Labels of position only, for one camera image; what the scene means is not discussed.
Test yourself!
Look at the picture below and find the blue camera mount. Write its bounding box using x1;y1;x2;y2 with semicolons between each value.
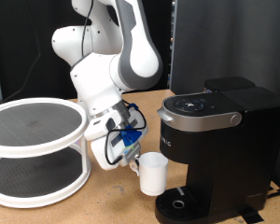
119;102;144;149

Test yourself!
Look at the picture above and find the black Keurig water tank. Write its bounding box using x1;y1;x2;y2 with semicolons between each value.
203;76;256;93

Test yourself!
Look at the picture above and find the white mug with green mark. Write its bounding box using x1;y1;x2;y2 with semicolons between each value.
137;151;169;197

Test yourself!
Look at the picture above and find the silver-handled Keurig brew lid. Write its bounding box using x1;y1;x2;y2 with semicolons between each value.
157;92;244;133

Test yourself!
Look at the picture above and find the white two-tier turntable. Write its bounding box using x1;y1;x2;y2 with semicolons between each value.
0;97;92;209

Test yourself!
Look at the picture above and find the metal frame post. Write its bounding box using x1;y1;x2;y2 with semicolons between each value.
167;0;178;91

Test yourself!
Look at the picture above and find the black Keurig coffee machine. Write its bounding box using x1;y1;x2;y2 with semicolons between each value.
154;76;280;224

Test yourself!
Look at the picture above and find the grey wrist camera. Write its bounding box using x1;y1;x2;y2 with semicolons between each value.
119;141;143;168

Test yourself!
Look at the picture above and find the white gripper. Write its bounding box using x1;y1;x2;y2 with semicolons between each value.
91;106;149;177

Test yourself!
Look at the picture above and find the black power cord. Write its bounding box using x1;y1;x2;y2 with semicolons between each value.
265;186;280;201

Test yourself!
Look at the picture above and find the black tape strip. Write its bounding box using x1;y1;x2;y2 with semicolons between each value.
239;206;265;224

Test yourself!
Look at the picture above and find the black camera cable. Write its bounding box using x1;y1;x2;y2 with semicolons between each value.
3;0;147;166

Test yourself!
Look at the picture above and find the black curtain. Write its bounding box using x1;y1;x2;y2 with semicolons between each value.
0;0;174;102

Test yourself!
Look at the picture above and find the black slotted drip tray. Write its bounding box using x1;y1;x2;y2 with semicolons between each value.
154;186;209;224

